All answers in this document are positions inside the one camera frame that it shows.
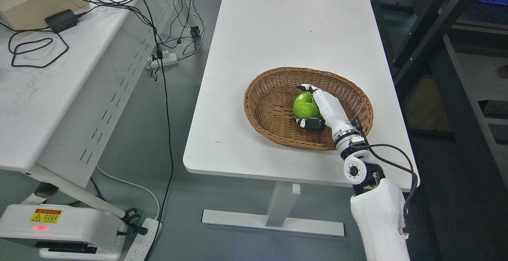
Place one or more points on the black power adapter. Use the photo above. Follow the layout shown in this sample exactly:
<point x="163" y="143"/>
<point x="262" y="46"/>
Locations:
<point x="62" y="21"/>

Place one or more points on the black metal shelf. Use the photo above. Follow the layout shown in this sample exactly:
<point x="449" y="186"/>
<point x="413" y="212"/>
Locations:
<point x="449" y="63"/>

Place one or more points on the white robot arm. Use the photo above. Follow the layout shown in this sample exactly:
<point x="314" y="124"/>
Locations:
<point x="377" y="201"/>

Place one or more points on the green apple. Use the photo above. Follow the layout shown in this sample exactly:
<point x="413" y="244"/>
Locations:
<point x="305" y="106"/>

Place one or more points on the white far power strip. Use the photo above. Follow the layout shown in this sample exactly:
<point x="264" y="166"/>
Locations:
<point x="167" y="59"/>

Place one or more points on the white standing desk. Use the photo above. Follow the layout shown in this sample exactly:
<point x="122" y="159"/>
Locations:
<point x="242" y="127"/>

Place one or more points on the white floor power strip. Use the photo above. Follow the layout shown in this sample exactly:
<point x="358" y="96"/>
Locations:
<point x="142" y="243"/>

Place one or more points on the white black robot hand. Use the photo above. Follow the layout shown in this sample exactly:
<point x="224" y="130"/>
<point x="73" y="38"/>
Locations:
<point x="333" y="114"/>

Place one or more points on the white box device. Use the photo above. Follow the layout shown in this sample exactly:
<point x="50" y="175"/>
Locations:
<point x="65" y="232"/>

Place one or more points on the brown wicker basket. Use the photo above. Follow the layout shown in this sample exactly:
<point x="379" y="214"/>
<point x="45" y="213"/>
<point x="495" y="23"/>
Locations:
<point x="269" y="98"/>

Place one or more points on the white left desk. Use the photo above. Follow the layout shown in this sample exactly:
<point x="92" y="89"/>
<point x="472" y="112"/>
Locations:
<point x="56" y="121"/>

